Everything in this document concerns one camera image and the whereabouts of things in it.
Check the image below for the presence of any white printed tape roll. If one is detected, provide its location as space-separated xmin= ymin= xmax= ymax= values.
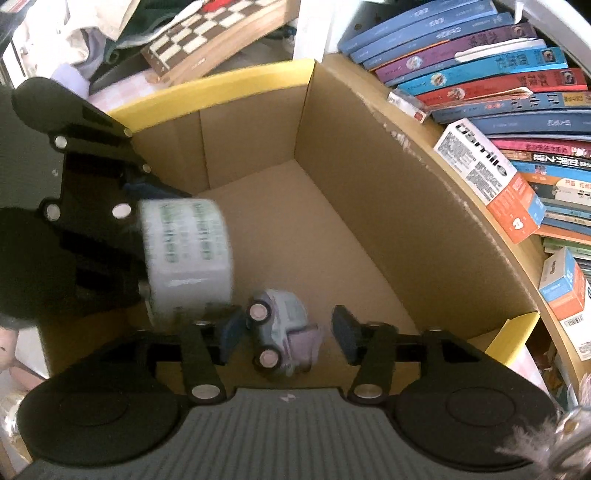
xmin=137 ymin=198 xmax=237 ymax=331

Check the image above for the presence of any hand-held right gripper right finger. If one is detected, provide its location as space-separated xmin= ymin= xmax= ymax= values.
xmin=331 ymin=305 xmax=491 ymax=407

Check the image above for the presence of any pale purple toy car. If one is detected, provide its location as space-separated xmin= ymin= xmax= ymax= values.
xmin=245 ymin=288 xmax=322 ymax=380

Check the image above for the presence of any small red white box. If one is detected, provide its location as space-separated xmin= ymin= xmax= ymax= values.
xmin=387 ymin=89 xmax=431 ymax=123

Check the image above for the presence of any pink printed desktop mat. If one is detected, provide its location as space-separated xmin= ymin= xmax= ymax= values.
xmin=0 ymin=69 xmax=573 ymax=462

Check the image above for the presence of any wooden folding chessboard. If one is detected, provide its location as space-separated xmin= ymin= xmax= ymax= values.
xmin=141 ymin=0 xmax=302 ymax=86

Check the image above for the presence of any grey fluffy charm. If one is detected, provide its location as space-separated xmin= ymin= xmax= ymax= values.
xmin=496 ymin=406 xmax=591 ymax=480

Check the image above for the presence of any yellow cardboard box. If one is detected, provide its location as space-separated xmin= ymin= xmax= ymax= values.
xmin=39 ymin=58 xmax=542 ymax=398

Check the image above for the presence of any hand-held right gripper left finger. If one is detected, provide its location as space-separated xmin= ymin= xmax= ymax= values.
xmin=99 ymin=305 xmax=246 ymax=405

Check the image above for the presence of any small blue orange carton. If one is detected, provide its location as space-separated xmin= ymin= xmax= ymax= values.
xmin=538 ymin=247 xmax=590 ymax=322

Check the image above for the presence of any row of colourful books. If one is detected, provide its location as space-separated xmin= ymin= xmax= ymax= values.
xmin=337 ymin=0 xmax=591 ymax=259

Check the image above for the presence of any white and orange carton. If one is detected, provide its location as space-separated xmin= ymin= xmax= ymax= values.
xmin=433 ymin=117 xmax=548 ymax=244

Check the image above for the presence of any pile of clothes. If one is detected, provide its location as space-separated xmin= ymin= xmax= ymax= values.
xmin=0 ymin=0 xmax=195 ymax=93

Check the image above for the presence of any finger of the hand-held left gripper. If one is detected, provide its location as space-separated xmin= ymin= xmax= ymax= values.
xmin=50 ymin=124 xmax=193 ymax=202
xmin=41 ymin=200 xmax=149 ymax=320

